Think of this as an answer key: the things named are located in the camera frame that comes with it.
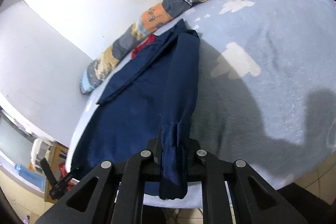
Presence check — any red bag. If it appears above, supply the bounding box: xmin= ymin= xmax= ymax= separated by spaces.
xmin=58 ymin=162 xmax=68 ymax=179

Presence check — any white appliance by window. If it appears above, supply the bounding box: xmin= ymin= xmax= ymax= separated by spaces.
xmin=31 ymin=138 xmax=53 ymax=169

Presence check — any wooden frame furniture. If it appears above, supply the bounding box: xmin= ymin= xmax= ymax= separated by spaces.
xmin=45 ymin=141 xmax=68 ymax=203

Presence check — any navy blue garment red collar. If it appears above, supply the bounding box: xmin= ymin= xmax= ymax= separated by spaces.
xmin=71 ymin=20 xmax=200 ymax=200

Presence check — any long patchwork bolster pillow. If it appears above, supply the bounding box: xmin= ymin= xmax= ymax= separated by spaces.
xmin=80 ymin=0 xmax=208 ymax=94

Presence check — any light blue bed sheet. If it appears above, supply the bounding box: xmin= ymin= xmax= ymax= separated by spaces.
xmin=66 ymin=0 xmax=335 ymax=208

